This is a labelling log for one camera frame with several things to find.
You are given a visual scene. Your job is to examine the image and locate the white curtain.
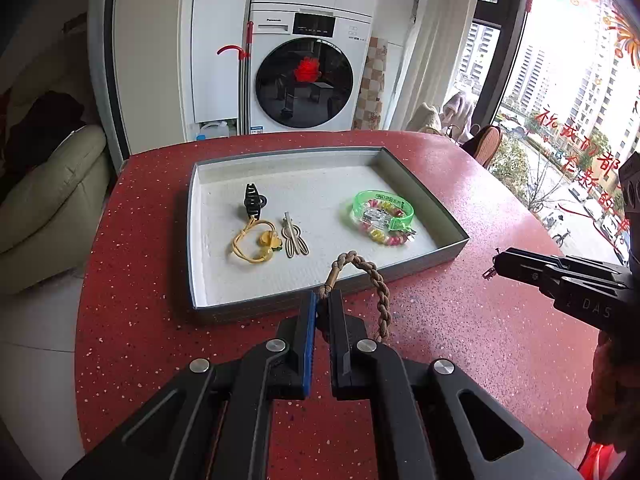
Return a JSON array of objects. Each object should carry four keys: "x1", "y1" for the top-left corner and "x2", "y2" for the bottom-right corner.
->
[{"x1": 390, "y1": 0, "x2": 481, "y2": 131}]

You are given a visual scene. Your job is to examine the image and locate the pink yellow beaded bracelet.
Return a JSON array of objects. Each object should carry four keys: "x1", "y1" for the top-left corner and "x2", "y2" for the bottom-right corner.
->
[{"x1": 361, "y1": 199, "x2": 413, "y2": 247}]

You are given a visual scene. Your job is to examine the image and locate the person's right forearm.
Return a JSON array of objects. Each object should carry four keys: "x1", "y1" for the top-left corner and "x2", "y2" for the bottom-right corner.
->
[{"x1": 582, "y1": 332, "x2": 640, "y2": 480}]

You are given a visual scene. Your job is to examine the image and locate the plastic water jug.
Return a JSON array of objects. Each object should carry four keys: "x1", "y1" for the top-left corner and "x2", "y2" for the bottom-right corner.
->
[{"x1": 192, "y1": 120, "x2": 231, "y2": 142}]

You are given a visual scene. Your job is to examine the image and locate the silver hair clip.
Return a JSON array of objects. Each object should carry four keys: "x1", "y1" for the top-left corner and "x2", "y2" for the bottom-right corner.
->
[{"x1": 360, "y1": 210, "x2": 418, "y2": 238}]

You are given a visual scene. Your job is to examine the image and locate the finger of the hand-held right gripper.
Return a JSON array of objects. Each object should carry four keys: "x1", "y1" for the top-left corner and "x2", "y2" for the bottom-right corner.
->
[
  {"x1": 492, "y1": 247, "x2": 628, "y2": 283},
  {"x1": 537, "y1": 270, "x2": 633, "y2": 306}
]

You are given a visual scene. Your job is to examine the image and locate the beige hair clip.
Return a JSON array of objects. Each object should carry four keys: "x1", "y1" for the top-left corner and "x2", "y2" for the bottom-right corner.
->
[{"x1": 280, "y1": 211, "x2": 310, "y2": 259}]

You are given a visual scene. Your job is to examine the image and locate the black hair claw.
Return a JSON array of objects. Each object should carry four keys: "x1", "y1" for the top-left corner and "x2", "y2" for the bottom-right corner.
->
[{"x1": 243, "y1": 182, "x2": 268, "y2": 220}]

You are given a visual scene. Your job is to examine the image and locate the red window lettering sticker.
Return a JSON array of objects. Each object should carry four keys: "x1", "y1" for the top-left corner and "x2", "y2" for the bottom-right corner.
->
[{"x1": 535, "y1": 105, "x2": 631, "y2": 231}]

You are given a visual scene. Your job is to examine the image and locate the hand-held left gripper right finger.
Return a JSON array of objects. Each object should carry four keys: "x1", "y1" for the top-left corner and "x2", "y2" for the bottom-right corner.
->
[{"x1": 327, "y1": 289, "x2": 583, "y2": 480}]

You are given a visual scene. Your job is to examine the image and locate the yellow flower hair tie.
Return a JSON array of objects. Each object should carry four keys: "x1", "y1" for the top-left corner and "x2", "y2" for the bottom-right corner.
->
[{"x1": 231, "y1": 217, "x2": 283, "y2": 265}]

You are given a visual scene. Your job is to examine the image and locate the white washing machine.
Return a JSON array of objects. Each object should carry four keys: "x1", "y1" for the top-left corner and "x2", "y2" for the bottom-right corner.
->
[{"x1": 248, "y1": 2, "x2": 373, "y2": 136}]

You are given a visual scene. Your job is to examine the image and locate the beige plush cloth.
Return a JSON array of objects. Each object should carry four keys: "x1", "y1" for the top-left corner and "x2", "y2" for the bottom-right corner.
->
[{"x1": 405, "y1": 91, "x2": 476, "y2": 143}]

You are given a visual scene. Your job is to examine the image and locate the light green sofa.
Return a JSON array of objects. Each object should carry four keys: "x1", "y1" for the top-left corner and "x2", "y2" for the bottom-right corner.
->
[{"x1": 0, "y1": 77, "x2": 113, "y2": 296}]

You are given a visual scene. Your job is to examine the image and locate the mop with red handle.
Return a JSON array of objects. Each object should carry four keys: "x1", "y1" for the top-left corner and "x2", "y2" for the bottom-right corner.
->
[{"x1": 216, "y1": 20, "x2": 253, "y2": 136}]

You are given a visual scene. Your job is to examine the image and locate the checkered cloth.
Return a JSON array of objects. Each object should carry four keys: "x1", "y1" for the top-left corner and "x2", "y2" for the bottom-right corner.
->
[{"x1": 352, "y1": 37, "x2": 388, "y2": 131}]

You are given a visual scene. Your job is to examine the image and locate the green translucent bangle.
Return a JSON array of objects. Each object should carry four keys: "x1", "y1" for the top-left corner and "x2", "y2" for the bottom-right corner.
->
[{"x1": 347, "y1": 189, "x2": 417, "y2": 233}]

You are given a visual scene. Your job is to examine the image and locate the brown braided bracelet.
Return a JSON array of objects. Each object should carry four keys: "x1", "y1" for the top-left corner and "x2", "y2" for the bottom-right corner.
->
[{"x1": 320, "y1": 251, "x2": 393, "y2": 343}]

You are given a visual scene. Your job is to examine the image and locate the wicker chair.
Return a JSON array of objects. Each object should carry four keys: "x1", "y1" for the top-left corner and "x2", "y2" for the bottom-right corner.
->
[{"x1": 460, "y1": 125, "x2": 503, "y2": 168}]

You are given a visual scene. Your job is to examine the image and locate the black clothes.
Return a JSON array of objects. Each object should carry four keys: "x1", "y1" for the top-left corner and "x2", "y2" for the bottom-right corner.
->
[{"x1": 5, "y1": 91, "x2": 86, "y2": 181}]

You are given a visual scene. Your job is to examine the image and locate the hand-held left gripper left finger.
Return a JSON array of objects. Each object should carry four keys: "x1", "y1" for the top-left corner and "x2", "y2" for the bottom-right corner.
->
[{"x1": 62, "y1": 291, "x2": 318, "y2": 480}]

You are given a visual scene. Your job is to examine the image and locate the grey jewelry tray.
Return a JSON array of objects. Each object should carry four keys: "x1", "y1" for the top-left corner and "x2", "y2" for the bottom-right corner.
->
[{"x1": 186, "y1": 146, "x2": 470, "y2": 325}]

